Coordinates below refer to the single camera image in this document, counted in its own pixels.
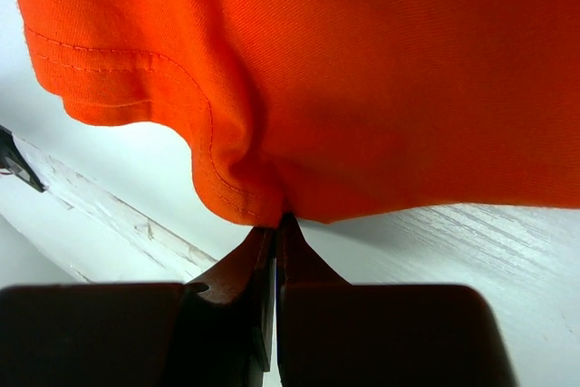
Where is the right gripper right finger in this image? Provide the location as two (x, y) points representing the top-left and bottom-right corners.
(275, 215), (517, 386)

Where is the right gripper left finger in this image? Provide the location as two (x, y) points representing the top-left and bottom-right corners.
(1, 227), (276, 386)

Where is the orange t shirt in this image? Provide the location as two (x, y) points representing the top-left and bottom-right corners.
(17, 0), (579, 227)

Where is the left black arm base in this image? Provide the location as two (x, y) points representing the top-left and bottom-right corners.
(1, 126), (45, 192)

